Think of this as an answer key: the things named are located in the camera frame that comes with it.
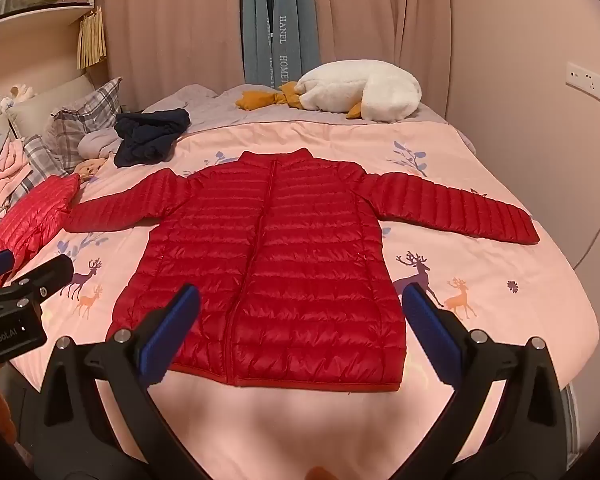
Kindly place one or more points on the grey cloth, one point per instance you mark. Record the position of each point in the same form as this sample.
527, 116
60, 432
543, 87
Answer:
97, 142

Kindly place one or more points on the white wall socket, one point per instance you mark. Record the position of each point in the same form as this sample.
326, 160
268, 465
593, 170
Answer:
587, 80

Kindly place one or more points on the pink curtain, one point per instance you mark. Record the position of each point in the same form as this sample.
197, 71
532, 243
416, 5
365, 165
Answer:
180, 35

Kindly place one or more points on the red down jacket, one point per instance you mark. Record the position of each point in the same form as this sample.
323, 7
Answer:
290, 240

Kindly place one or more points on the large plaid pillow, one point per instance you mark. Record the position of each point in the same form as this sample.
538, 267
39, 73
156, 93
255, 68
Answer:
85, 110

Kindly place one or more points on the white goose plush toy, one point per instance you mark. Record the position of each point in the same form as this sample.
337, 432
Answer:
360, 90

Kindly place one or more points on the yellow hanging tassel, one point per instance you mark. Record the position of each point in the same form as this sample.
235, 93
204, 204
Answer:
91, 40

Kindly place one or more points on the small peach doll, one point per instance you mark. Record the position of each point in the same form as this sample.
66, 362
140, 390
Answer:
90, 167

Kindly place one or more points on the pink clothing pile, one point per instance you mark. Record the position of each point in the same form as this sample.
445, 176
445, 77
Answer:
5, 170

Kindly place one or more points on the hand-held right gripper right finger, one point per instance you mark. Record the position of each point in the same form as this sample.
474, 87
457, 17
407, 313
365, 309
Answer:
430, 330

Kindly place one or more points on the group of plush toys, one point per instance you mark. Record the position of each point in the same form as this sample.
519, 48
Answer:
15, 92

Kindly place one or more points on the navy garment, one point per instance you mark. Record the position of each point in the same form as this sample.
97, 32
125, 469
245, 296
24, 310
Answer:
150, 135

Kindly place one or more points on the teal curtain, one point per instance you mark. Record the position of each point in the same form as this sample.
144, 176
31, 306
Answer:
285, 20

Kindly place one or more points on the white pillow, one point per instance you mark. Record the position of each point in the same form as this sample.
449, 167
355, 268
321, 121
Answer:
45, 97

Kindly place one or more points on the pink deer-print duvet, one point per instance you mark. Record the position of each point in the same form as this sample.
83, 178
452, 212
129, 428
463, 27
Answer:
505, 260

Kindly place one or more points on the grey bed sheet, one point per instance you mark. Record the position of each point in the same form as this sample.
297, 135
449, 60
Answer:
260, 110

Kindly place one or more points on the coral down jacket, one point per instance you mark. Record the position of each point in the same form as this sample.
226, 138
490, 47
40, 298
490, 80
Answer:
30, 210

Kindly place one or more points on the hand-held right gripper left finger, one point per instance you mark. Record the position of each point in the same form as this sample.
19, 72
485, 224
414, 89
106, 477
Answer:
170, 330

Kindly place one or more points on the small plaid pillow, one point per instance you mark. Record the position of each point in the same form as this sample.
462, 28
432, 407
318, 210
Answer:
40, 155

